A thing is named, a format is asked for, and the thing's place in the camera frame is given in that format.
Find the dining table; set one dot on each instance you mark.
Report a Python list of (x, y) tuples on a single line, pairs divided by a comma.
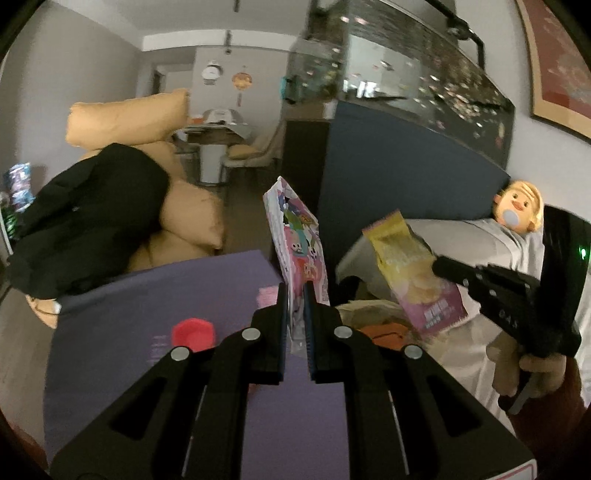
[(217, 131)]

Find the framed wall picture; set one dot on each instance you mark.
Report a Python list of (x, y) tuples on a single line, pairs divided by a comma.
[(558, 64)]

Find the red bottle cap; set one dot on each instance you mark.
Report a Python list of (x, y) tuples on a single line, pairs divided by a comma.
[(194, 334)]

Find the pink yellow chip packet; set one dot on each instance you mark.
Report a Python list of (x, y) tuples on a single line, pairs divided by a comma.
[(411, 267)]

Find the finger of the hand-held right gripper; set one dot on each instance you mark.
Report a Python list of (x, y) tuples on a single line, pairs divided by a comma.
[(503, 290)]

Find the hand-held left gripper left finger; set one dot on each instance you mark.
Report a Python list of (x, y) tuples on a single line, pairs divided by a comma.
[(282, 323)]

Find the orange carton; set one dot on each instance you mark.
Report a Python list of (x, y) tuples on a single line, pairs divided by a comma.
[(385, 334)]

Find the hanging lantern ornament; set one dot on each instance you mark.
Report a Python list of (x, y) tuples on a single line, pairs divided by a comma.
[(241, 82)]

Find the blond doll head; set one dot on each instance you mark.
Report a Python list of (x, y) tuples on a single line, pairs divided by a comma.
[(517, 205)]

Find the beige dining chair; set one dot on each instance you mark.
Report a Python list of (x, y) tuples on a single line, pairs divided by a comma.
[(254, 150)]

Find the person's right hand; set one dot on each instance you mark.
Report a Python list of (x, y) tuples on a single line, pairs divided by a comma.
[(503, 364)]

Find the person's right forearm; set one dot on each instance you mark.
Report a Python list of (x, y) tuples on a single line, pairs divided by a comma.
[(563, 420)]

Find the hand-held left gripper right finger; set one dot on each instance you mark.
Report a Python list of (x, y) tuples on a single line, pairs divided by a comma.
[(310, 323)]

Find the black jacket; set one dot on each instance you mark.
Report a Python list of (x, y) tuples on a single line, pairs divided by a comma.
[(92, 212)]

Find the pink white cartoon snack packet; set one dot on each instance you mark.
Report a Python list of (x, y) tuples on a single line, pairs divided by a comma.
[(298, 244)]

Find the teal aquarium filter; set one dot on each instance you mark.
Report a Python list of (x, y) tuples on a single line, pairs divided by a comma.
[(290, 90)]

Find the grey blanket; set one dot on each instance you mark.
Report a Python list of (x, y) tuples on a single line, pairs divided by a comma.
[(471, 240)]

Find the glass fish tank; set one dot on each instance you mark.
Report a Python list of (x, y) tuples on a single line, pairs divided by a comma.
[(406, 60)]

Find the large tan cushion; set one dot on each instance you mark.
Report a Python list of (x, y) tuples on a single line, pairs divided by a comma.
[(129, 120)]

